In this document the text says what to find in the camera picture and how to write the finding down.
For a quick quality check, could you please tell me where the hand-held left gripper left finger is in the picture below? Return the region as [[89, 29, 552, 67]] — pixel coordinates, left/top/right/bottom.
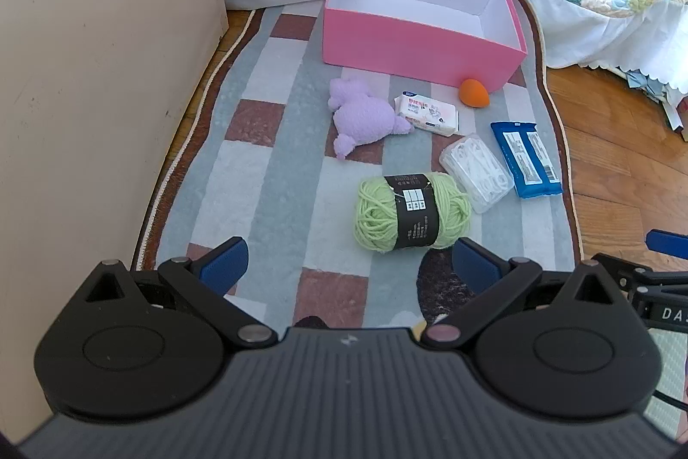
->
[[80, 237, 278, 347]]

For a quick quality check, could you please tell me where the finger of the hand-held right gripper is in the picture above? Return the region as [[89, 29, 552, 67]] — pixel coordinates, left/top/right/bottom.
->
[[592, 253, 688, 286], [646, 229, 688, 256]]

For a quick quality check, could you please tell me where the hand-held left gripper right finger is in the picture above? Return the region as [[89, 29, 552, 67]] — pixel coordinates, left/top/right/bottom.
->
[[420, 237, 627, 347]]

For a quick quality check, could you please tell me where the clear cotton swab bag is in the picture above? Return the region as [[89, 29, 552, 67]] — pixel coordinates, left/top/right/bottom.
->
[[439, 133, 514, 215]]

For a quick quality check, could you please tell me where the green yarn ball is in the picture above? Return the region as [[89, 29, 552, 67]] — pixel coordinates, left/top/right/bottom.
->
[[353, 172, 472, 255]]

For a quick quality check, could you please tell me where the blue plastic packet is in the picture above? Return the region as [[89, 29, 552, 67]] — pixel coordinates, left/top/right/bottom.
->
[[490, 120, 563, 200]]

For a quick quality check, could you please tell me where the white wet wipes pack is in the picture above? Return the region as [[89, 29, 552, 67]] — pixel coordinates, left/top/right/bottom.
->
[[394, 91, 461, 136]]

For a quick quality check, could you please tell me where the purple plush toy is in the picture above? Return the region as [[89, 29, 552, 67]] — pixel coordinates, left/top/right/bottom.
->
[[328, 77, 415, 161]]

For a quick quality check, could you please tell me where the pink cardboard box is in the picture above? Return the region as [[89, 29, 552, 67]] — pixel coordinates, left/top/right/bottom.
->
[[322, 0, 528, 92]]

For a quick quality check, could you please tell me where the checkered rug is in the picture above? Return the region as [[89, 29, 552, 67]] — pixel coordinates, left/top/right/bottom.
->
[[130, 0, 584, 331]]

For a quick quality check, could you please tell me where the crumpled blue paper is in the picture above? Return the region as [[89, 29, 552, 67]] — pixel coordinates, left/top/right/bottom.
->
[[623, 69, 688, 142]]

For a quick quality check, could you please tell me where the orange makeup sponge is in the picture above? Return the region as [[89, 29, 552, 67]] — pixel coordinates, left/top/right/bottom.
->
[[458, 78, 492, 107]]

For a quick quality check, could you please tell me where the beige cabinet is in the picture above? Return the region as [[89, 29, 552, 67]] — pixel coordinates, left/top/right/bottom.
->
[[0, 0, 230, 441]]

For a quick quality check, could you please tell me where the floral quilt bed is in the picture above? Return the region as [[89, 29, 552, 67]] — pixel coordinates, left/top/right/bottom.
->
[[214, 0, 688, 97]]

